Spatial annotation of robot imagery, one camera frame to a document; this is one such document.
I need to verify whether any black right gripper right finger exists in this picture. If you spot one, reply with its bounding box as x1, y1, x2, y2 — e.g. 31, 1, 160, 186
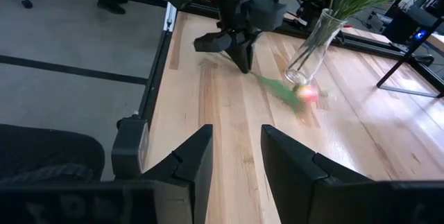
260, 123, 444, 224

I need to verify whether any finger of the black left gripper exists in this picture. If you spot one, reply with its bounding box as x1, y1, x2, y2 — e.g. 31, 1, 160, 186
230, 42, 251, 75
246, 31, 261, 73

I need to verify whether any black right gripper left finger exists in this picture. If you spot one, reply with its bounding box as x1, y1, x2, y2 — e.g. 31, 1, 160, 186
0, 123, 214, 224

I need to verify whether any plain glass vase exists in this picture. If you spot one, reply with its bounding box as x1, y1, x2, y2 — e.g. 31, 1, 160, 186
284, 8, 348, 86

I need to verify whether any pink tulip flower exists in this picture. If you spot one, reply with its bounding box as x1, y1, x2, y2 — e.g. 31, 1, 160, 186
248, 70, 321, 114

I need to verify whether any black office chair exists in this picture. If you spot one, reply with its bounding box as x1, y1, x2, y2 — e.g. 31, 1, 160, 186
0, 123, 106, 184

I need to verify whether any black device with blue light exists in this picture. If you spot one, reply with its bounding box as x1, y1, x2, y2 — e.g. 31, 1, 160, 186
366, 0, 444, 45

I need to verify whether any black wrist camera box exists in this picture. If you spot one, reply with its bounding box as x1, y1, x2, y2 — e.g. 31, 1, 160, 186
248, 0, 289, 33

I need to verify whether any black corner bracket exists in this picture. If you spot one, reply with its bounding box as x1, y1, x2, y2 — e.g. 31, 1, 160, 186
111, 114, 151, 180

